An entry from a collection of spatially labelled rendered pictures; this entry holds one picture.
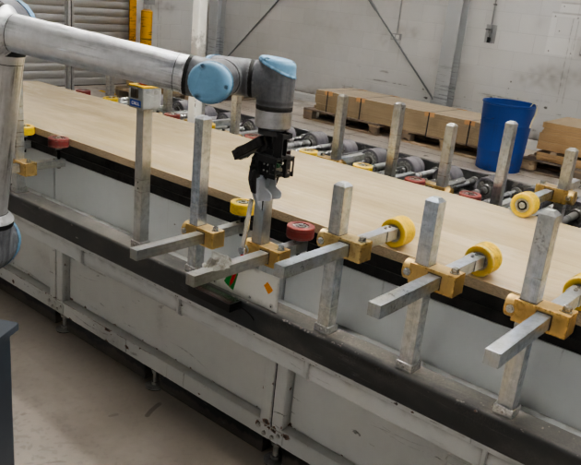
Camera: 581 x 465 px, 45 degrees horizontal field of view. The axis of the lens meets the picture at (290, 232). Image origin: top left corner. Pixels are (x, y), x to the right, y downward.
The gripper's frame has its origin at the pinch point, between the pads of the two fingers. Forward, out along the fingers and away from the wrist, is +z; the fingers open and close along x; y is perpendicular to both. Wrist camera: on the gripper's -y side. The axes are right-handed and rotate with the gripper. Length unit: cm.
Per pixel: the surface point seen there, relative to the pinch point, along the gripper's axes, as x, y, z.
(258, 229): 6.1, -4.8, 9.3
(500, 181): 115, 15, 6
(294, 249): 16.4, 0.1, 15.9
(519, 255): 54, 49, 10
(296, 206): 35.2, -15.6, 10.5
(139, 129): 6, -56, -8
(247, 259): -2.8, 0.1, 14.5
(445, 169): 115, -7, 7
